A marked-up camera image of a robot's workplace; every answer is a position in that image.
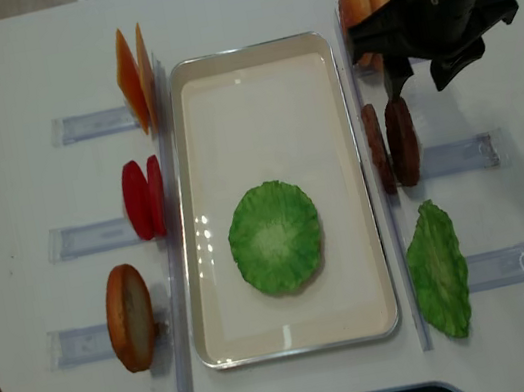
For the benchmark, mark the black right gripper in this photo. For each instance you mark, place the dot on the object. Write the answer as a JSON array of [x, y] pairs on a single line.
[[446, 32]]

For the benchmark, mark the green lettuce leaf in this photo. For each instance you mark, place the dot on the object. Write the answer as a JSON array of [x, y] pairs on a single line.
[[276, 238], [439, 272]]

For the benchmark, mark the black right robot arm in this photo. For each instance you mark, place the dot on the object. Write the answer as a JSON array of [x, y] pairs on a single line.
[[447, 33]]

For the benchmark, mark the outer brown meat patty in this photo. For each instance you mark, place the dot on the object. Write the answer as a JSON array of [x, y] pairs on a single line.
[[403, 142]]

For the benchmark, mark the brown meat patty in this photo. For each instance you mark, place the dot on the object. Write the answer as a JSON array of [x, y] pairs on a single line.
[[403, 142], [377, 148]]

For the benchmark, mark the inner brown meat patty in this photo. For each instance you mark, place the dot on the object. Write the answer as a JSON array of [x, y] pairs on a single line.
[[377, 148]]

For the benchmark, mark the right orange cheese slice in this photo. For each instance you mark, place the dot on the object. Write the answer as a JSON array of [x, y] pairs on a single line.
[[147, 78]]

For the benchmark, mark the orange cheese slice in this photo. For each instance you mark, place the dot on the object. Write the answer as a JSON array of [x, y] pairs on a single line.
[[128, 81], [147, 78]]

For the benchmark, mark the left orange cheese slice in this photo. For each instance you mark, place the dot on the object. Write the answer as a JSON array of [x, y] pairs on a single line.
[[128, 81]]

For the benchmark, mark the red tomato slice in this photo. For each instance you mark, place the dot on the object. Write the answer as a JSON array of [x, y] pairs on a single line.
[[156, 194], [136, 200]]

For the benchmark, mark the standing bread slice left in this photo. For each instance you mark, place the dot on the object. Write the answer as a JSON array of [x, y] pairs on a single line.
[[130, 319]]

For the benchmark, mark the outer golden bun slice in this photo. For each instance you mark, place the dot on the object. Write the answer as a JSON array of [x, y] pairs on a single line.
[[352, 12]]

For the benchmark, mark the white metal tray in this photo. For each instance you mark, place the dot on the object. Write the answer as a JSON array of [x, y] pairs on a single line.
[[274, 111]]

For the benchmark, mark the right clear acrylic rack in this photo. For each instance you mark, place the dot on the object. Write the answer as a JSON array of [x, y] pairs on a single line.
[[395, 221]]

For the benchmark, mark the clear acrylic rack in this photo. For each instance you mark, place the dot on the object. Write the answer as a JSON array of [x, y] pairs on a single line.
[[72, 347], [395, 221]]

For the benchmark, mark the left clear acrylic rack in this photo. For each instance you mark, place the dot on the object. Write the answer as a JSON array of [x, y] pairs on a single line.
[[72, 347]]

